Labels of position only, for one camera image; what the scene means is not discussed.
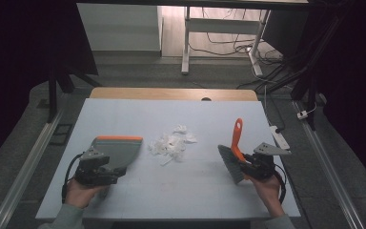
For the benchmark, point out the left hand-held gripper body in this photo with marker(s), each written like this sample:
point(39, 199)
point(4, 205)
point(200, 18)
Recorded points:
point(90, 168)

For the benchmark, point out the person's left hand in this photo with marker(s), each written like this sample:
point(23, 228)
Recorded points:
point(81, 194)

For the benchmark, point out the person's right hand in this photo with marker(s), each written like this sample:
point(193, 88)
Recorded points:
point(268, 194)

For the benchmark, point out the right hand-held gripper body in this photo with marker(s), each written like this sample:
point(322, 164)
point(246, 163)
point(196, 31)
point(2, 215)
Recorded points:
point(263, 165)

